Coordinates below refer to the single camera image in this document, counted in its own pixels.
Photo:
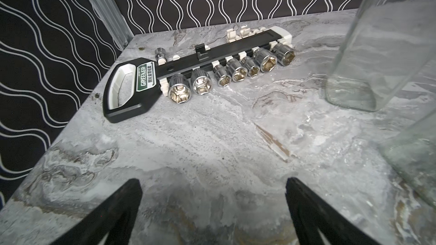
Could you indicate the large chrome socket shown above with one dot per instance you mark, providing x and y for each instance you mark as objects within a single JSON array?
[{"x": 179, "y": 89}]

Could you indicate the tall clear corked bottle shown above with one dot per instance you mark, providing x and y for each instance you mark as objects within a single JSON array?
[{"x": 412, "y": 154}]

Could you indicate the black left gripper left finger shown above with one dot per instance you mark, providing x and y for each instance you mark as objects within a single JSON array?
[{"x": 112, "y": 221}]

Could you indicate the clear bottle with orange label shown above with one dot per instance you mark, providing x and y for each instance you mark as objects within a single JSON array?
[{"x": 388, "y": 42}]

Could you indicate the small chrome socket behind rail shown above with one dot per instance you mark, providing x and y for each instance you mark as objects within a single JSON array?
[{"x": 160, "y": 54}]

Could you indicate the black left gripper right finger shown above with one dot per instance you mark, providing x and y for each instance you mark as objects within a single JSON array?
[{"x": 316, "y": 222}]

